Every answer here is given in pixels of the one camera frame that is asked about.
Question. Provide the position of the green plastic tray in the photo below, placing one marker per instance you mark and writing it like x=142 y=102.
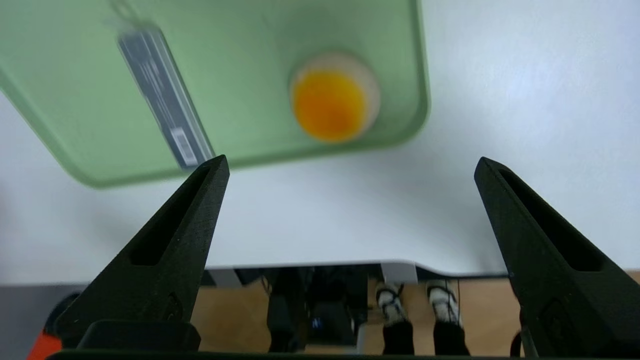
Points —
x=240 y=75

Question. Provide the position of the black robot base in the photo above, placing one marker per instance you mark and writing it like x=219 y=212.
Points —
x=325 y=300

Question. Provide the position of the clear grey compass case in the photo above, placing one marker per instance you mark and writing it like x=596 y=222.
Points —
x=165 y=100

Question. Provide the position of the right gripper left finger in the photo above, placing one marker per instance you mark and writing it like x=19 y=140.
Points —
x=150 y=280

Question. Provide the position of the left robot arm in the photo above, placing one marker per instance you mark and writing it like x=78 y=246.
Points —
x=42 y=350

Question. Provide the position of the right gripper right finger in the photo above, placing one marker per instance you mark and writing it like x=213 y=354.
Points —
x=565 y=290

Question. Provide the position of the white orange round bun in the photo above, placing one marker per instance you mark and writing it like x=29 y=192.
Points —
x=332 y=100

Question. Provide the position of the black trouser leg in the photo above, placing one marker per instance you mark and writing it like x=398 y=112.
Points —
x=399 y=340
x=450 y=340

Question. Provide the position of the white table leg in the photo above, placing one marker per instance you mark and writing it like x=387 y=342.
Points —
x=399 y=274

